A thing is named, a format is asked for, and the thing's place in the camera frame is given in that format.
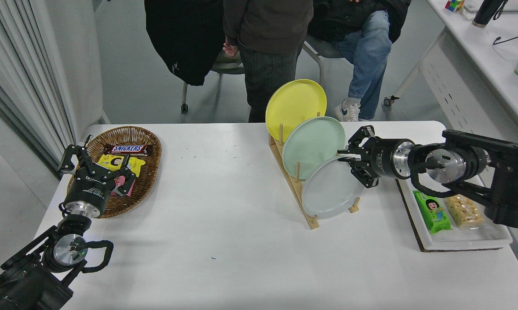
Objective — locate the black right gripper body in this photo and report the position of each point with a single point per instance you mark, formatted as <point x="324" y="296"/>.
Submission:
<point x="381" y="158"/>

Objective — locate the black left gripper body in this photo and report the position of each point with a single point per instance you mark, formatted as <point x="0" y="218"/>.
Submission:
<point x="88" y="189"/>

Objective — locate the grey plate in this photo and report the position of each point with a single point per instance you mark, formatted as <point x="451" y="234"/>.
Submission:
<point x="327" y="191"/>

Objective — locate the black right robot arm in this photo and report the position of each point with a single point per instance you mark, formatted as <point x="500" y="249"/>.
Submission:
<point x="508" y="181"/>

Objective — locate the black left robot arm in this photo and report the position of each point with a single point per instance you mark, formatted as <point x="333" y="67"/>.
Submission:
<point x="26" y="284"/>

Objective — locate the mint green plate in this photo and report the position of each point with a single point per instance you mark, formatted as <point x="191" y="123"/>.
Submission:
<point x="312" y="144"/>

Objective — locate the wooden plate rack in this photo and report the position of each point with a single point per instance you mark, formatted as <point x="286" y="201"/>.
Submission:
<point x="314" y="224"/>

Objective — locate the yellow plate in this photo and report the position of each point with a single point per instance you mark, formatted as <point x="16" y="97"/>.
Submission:
<point x="293" y="103"/>

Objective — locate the standing person's hand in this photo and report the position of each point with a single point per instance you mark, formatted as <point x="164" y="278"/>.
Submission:
<point x="231" y="48"/>

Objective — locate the pink snack packet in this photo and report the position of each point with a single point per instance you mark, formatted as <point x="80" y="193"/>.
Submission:
<point x="118" y="180"/>

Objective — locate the brown wicker basket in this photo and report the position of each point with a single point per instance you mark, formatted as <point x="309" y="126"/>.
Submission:
<point x="147" y="181"/>

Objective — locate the yellow snack packet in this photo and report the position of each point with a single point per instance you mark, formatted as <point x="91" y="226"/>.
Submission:
<point x="110" y="161"/>

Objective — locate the Snickers chocolate bar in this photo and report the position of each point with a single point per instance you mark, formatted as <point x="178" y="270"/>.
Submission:
<point x="127" y="149"/>

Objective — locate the green snack packet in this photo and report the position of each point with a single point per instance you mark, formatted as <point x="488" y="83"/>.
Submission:
<point x="433" y="213"/>

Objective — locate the seated person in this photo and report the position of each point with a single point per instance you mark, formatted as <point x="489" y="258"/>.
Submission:
<point x="366" y="56"/>

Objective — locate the clear bag of puffed snacks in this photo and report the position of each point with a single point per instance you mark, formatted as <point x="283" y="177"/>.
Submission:
<point x="463" y="213"/>

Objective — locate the grey chair with person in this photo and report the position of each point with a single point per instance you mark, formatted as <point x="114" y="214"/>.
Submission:
<point x="323" y="49"/>

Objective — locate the white curtain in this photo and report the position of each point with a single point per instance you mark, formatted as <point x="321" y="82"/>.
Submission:
<point x="13" y="64"/>

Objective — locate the standing person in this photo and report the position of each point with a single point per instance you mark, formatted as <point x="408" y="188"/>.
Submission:
<point x="271" y="64"/>

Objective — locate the white rectangular tray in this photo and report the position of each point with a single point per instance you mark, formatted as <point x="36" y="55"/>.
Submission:
<point x="478" y="237"/>

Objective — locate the grey chair with jacket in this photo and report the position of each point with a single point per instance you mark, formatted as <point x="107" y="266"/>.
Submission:
<point x="228" y="69"/>

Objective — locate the black jacket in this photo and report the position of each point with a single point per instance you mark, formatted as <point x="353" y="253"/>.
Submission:
<point x="185" y="38"/>

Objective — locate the white side desk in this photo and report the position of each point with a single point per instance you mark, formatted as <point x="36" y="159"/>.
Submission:
<point x="491" y="56"/>

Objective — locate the colourful puzzle cube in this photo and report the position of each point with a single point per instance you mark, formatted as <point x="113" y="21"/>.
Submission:
<point x="454" y="5"/>

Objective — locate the black thermos bottle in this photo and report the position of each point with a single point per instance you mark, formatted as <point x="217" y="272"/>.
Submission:
<point x="485" y="13"/>

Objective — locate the white flat device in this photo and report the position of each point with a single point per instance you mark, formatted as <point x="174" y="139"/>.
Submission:
<point x="517" y="6"/>

